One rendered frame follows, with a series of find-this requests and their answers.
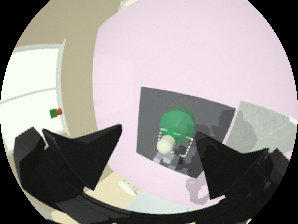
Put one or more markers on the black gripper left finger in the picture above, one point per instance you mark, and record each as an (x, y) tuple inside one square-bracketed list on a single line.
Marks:
[(86, 155)]

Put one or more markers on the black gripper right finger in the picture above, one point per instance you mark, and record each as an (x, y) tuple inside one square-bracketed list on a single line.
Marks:
[(222, 165)]

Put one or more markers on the green glass bottle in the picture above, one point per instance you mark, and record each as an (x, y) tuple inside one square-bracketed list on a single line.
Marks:
[(177, 127)]

